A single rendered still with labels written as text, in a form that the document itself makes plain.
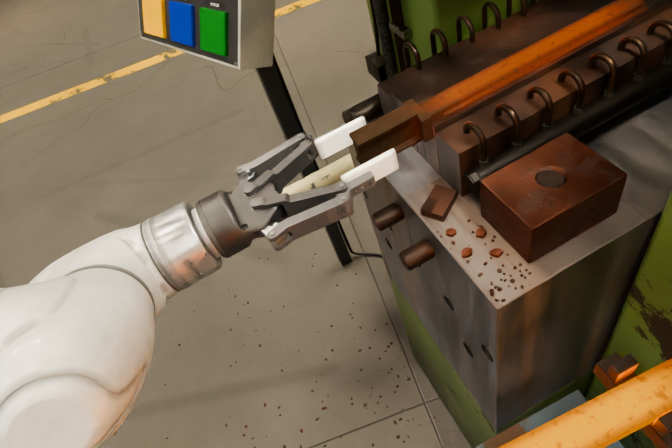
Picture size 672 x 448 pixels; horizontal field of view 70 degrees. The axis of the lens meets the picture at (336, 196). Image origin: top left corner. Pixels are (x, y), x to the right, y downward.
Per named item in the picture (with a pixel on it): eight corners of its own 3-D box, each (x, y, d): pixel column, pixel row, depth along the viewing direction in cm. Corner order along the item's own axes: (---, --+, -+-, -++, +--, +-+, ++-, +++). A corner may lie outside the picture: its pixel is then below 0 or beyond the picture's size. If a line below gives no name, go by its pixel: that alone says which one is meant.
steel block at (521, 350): (496, 431, 82) (497, 310, 49) (386, 272, 107) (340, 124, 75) (746, 271, 89) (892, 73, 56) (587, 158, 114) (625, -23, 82)
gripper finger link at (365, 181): (330, 190, 54) (342, 206, 52) (369, 169, 55) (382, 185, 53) (334, 198, 55) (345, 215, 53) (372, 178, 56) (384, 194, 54)
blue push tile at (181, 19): (192, 47, 91) (190, 5, 88) (170, 40, 95) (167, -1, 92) (200, 47, 92) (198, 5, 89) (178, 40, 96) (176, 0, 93)
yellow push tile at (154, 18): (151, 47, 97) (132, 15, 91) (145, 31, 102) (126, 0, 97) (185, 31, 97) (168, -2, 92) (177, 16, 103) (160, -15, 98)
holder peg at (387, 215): (381, 235, 66) (378, 224, 64) (372, 223, 68) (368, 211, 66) (406, 222, 67) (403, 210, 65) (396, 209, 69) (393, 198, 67)
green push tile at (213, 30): (224, 57, 85) (224, 12, 82) (199, 49, 89) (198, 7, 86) (232, 56, 86) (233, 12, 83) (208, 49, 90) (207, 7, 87)
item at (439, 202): (443, 222, 58) (442, 216, 57) (421, 215, 60) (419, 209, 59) (458, 196, 60) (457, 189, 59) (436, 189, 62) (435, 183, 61)
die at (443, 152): (462, 197, 60) (458, 149, 54) (384, 118, 73) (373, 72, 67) (721, 52, 65) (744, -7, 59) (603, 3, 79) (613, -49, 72)
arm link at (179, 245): (190, 304, 55) (236, 279, 56) (148, 262, 48) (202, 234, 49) (174, 250, 61) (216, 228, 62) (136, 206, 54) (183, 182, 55)
